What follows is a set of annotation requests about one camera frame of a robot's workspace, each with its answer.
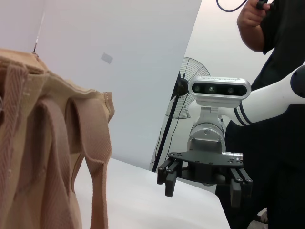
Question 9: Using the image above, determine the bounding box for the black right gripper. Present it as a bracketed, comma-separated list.
[156, 152, 254, 208]

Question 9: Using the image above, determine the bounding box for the khaki canvas food bag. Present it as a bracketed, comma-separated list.
[0, 47, 116, 229]

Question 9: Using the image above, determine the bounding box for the black handheld controller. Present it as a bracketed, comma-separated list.
[255, 0, 271, 10]

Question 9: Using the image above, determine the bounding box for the person's bare forearm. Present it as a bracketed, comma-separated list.
[238, 18, 266, 52]

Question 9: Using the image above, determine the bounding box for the person's hand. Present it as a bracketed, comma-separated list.
[237, 0, 271, 28]

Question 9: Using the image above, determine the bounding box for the person in black clothes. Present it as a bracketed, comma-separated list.
[224, 0, 305, 229]

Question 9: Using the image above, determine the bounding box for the black standing fan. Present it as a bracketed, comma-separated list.
[149, 56, 212, 172]

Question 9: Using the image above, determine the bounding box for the grey tape patch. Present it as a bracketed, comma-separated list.
[100, 52, 113, 64]

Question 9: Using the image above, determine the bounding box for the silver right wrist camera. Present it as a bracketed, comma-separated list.
[187, 75, 252, 124]

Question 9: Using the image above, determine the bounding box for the black controller cable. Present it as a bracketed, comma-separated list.
[216, 0, 248, 12]

